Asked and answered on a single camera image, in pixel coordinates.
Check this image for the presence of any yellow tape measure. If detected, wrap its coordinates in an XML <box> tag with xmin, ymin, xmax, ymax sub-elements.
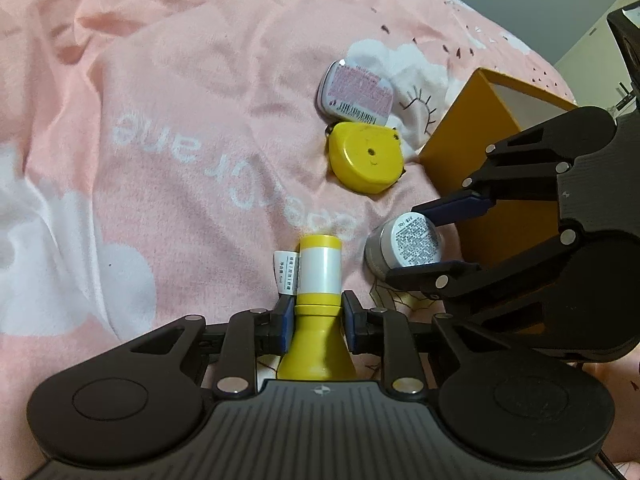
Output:
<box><xmin>326</xmin><ymin>120</ymin><xmax>406</xmax><ymax>195</ymax></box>

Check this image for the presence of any black cable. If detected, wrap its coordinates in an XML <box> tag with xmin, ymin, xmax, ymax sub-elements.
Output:
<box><xmin>597</xmin><ymin>451</ymin><xmax>623</xmax><ymax>480</ymax></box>

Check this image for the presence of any tin with pink label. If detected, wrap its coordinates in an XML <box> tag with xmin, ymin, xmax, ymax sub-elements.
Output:
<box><xmin>316</xmin><ymin>59</ymin><xmax>395</xmax><ymax>127</ymax></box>

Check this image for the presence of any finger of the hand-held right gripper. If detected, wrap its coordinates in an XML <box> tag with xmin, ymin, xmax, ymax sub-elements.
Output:
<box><xmin>385</xmin><ymin>229</ymin><xmax>583</xmax><ymax>341</ymax></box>
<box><xmin>411</xmin><ymin>106</ymin><xmax>617</xmax><ymax>227</ymax></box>

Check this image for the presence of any pink printed bedsheet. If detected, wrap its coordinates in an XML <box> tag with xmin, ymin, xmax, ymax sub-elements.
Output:
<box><xmin>0</xmin><ymin>0</ymin><xmax>640</xmax><ymax>480</ymax></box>

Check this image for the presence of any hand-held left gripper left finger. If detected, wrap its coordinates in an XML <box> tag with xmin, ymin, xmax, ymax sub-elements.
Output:
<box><xmin>117</xmin><ymin>294</ymin><xmax>297</xmax><ymax>398</ymax></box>

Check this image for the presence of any dark object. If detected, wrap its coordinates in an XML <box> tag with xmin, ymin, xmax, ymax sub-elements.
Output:
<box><xmin>606</xmin><ymin>4</ymin><xmax>640</xmax><ymax>113</ymax></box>

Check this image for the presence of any yellow cardboard box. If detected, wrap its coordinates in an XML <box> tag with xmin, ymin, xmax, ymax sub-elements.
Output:
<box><xmin>418</xmin><ymin>67</ymin><xmax>580</xmax><ymax>267</ymax></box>

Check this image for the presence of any yellow bottle with white label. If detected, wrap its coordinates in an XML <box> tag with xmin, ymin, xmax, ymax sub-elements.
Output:
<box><xmin>276</xmin><ymin>233</ymin><xmax>357</xmax><ymax>381</ymax></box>

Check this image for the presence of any small white labelled tube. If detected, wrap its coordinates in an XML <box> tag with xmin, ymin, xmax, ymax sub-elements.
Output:
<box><xmin>273</xmin><ymin>248</ymin><xmax>302</xmax><ymax>297</ymax></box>

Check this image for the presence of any silver jar with white label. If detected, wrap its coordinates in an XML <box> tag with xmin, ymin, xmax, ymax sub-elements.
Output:
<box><xmin>364</xmin><ymin>211</ymin><xmax>445</xmax><ymax>281</ymax></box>

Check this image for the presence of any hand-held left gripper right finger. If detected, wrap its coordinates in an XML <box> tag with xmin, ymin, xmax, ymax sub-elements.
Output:
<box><xmin>341</xmin><ymin>290</ymin><xmax>483</xmax><ymax>397</ymax></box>

